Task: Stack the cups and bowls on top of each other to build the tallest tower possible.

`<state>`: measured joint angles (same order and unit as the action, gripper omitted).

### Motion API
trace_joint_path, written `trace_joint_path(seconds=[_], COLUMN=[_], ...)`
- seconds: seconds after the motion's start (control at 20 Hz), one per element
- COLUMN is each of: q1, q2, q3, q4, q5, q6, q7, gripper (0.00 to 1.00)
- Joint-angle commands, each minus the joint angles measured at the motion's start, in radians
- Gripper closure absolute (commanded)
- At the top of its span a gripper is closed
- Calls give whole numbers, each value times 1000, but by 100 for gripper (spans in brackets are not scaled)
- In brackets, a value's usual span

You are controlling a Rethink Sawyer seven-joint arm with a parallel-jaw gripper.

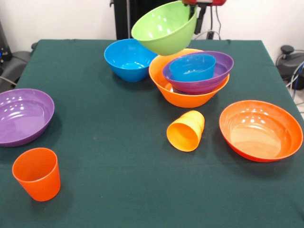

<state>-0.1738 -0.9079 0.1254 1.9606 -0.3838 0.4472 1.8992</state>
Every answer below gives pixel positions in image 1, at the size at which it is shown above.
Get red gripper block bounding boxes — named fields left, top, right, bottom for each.
left=181, top=0, right=228, bottom=35

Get green bowl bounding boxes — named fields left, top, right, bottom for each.
left=131, top=0, right=199, bottom=57

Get small translucent blue bowl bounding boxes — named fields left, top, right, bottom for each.
left=168, top=53, right=217, bottom=82

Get purple bowl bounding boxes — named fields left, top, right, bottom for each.
left=161, top=50, right=235, bottom=95
left=0, top=88, right=55, bottom=148

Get large orange bowl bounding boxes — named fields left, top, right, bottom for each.
left=148, top=48, right=230, bottom=109

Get orange cup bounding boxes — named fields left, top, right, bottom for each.
left=166, top=110, right=205, bottom=152

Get red shallow bowl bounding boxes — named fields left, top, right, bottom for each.
left=218, top=100, right=304, bottom=163

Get dark green tablecloth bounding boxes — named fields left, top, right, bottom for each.
left=0, top=39, right=304, bottom=228

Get black equipment box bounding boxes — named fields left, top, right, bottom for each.
left=0, top=21, right=12, bottom=64

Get red cup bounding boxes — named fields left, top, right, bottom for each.
left=12, top=147, right=61, bottom=202

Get tangled floor cables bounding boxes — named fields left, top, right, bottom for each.
left=285, top=60, right=304, bottom=100

